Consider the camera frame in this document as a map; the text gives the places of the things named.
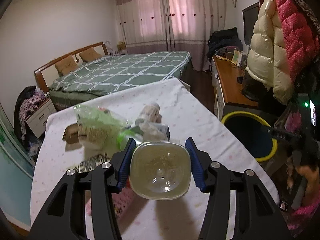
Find brown cardboard piece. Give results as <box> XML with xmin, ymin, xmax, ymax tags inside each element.
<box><xmin>62</xmin><ymin>123</ymin><xmax>82</xmax><ymax>151</ymax></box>

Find yellow rimmed trash bin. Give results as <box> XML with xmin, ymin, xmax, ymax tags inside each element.
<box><xmin>221</xmin><ymin>111</ymin><xmax>278</xmax><ymax>163</ymax></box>

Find bed with green quilt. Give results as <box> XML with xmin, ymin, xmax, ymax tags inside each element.
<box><xmin>49</xmin><ymin>51</ymin><xmax>193</xmax><ymax>110</ymax></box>

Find white dotted table cloth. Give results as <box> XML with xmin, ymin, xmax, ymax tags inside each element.
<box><xmin>30</xmin><ymin>79</ymin><xmax>279</xmax><ymax>239</ymax></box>

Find black television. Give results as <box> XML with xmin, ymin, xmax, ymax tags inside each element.
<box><xmin>242</xmin><ymin>2</ymin><xmax>259</xmax><ymax>46</ymax></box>

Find printed paper box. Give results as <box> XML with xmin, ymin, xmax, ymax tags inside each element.
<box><xmin>73</xmin><ymin>154</ymin><xmax>110</xmax><ymax>173</ymax></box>

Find pink box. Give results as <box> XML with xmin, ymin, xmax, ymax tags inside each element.
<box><xmin>85</xmin><ymin>184</ymin><xmax>137</xmax><ymax>222</ymax></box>

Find wooden headboard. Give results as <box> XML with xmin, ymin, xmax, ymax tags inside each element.
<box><xmin>34</xmin><ymin>42</ymin><xmax>108</xmax><ymax>93</ymax></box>

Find pink white curtains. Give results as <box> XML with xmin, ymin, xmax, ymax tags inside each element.
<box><xmin>116</xmin><ymin>0</ymin><xmax>226</xmax><ymax>71</ymax></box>

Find clear square plastic bottle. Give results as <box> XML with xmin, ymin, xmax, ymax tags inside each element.
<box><xmin>129</xmin><ymin>141</ymin><xmax>191</xmax><ymax>200</ymax></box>

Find brown pillow right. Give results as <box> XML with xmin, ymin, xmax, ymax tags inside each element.
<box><xmin>79</xmin><ymin>47</ymin><xmax>103</xmax><ymax>62</ymax></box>

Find wooden top desk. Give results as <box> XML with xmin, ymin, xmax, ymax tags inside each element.
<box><xmin>212</xmin><ymin>56</ymin><xmax>258</xmax><ymax>121</ymax></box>

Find clothes on nightstand chair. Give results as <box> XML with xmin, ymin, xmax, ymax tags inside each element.
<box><xmin>14</xmin><ymin>86</ymin><xmax>45</xmax><ymax>141</ymax></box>

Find cream puffer jacket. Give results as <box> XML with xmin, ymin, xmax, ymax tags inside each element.
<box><xmin>246</xmin><ymin>0</ymin><xmax>293</xmax><ymax>105</ymax></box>

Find green plastic bottle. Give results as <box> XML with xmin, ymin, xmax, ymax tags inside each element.
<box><xmin>74</xmin><ymin>104</ymin><xmax>143</xmax><ymax>158</ymax></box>

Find white nightstand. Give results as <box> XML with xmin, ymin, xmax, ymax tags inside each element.
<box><xmin>26</xmin><ymin>98</ymin><xmax>56</xmax><ymax>138</ymax></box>

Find brown pillow left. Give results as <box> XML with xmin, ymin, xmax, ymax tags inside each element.
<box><xmin>55</xmin><ymin>55</ymin><xmax>78</xmax><ymax>76</ymax></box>

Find brown pillow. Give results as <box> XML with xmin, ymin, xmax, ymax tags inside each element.
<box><xmin>55</xmin><ymin>55</ymin><xmax>78</xmax><ymax>76</ymax></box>
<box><xmin>79</xmin><ymin>47</ymin><xmax>103</xmax><ymax>62</ymax></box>

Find pile of dark clothes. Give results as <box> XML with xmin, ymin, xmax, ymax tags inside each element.
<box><xmin>207</xmin><ymin>27</ymin><xmax>243</xmax><ymax>62</ymax></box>

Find red dotted jacket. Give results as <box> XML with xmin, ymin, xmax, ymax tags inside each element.
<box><xmin>275</xmin><ymin>0</ymin><xmax>319</xmax><ymax>82</ymax></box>

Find white pill bottle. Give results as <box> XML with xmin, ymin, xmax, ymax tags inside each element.
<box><xmin>135</xmin><ymin>102</ymin><xmax>160</xmax><ymax>125</ymax></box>

